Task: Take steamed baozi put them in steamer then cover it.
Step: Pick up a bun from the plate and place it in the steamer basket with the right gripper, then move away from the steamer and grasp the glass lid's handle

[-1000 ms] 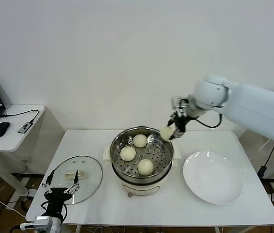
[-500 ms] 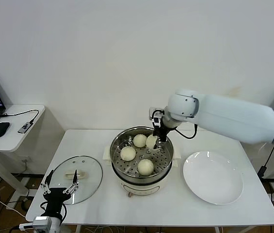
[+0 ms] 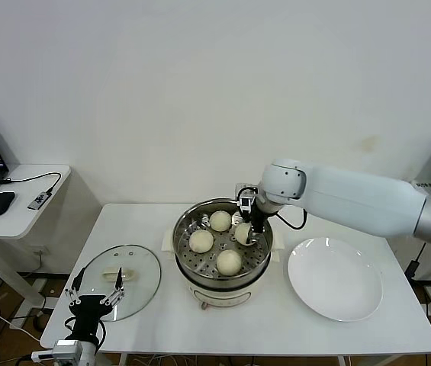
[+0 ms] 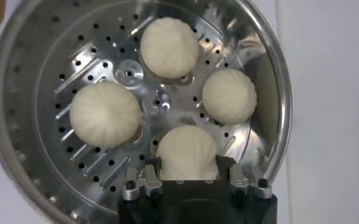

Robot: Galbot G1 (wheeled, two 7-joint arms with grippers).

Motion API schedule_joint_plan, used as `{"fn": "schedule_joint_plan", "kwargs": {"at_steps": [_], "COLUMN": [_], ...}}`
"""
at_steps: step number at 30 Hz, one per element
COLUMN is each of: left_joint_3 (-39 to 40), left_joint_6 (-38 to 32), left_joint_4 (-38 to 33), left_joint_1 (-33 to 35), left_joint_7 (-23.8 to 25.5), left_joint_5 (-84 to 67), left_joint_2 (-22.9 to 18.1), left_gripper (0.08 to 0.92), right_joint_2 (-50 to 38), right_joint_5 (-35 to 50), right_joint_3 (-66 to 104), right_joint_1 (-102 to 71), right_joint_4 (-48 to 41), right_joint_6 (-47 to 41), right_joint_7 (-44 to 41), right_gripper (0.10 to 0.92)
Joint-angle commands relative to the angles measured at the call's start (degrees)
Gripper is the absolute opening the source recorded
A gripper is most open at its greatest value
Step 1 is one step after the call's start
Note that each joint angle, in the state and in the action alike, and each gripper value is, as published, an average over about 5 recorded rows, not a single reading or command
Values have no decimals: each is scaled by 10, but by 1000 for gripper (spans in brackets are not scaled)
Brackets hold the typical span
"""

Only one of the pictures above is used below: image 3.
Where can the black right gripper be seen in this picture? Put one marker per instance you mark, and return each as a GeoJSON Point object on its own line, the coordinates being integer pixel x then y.
{"type": "Point", "coordinates": [259, 219]}

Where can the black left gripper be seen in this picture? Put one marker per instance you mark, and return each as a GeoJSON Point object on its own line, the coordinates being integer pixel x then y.
{"type": "Point", "coordinates": [87, 307]}

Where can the white steamed baozi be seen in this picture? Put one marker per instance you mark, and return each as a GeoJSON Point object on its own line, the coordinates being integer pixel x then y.
{"type": "Point", "coordinates": [220, 221]}
{"type": "Point", "coordinates": [201, 241]}
{"type": "Point", "coordinates": [242, 232]}
{"type": "Point", "coordinates": [229, 262]}

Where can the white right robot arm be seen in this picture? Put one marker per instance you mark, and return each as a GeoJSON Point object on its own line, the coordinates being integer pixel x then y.
{"type": "Point", "coordinates": [352, 198]}

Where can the perforated steel steamer basket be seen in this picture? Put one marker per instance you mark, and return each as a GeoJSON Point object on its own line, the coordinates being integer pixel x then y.
{"type": "Point", "coordinates": [184, 263]}

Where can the steel steamer pot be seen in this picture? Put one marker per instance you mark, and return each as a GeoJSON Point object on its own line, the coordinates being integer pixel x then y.
{"type": "Point", "coordinates": [222, 295]}

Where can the white side table with hub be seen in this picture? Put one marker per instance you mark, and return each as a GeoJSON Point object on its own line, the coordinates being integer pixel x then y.
{"type": "Point", "coordinates": [28, 225]}

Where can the grey USB hub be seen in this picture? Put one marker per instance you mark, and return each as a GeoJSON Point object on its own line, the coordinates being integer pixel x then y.
{"type": "Point", "coordinates": [39, 201]}

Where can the white round plate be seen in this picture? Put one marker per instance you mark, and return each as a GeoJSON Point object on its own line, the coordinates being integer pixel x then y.
{"type": "Point", "coordinates": [333, 278]}

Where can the small white printed label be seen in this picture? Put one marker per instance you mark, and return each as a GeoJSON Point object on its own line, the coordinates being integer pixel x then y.
{"type": "Point", "coordinates": [423, 185]}

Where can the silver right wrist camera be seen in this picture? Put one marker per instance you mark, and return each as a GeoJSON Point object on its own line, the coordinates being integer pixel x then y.
{"type": "Point", "coordinates": [245, 203]}

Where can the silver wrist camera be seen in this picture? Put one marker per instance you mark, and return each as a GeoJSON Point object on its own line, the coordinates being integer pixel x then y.
{"type": "Point", "coordinates": [66, 348]}
{"type": "Point", "coordinates": [245, 203]}

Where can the white wall socket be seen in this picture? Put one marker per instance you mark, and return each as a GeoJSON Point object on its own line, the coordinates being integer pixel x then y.
{"type": "Point", "coordinates": [39, 251]}

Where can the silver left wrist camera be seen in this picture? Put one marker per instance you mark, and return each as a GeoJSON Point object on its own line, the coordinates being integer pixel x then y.
{"type": "Point", "coordinates": [66, 348]}

